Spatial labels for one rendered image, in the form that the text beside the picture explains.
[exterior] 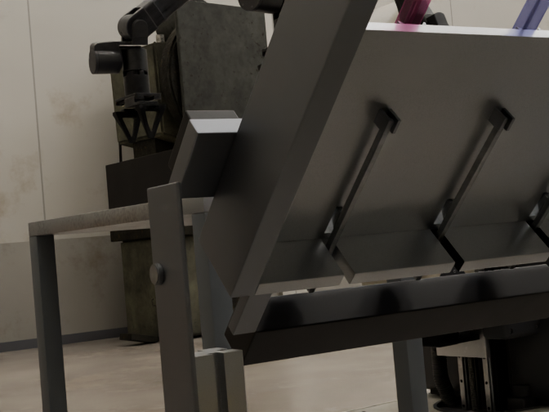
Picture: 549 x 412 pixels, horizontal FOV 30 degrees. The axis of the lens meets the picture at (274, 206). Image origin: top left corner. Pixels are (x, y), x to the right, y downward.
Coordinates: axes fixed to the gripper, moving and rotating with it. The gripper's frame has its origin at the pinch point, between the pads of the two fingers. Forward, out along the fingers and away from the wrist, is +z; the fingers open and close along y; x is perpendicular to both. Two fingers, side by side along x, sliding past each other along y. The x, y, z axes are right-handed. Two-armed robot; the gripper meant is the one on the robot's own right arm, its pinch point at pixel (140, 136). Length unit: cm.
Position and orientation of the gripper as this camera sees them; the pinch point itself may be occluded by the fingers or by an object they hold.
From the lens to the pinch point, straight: 231.6
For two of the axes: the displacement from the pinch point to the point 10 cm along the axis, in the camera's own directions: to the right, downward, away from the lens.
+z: 0.9, 10.0, -0.2
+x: 8.1, -0.6, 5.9
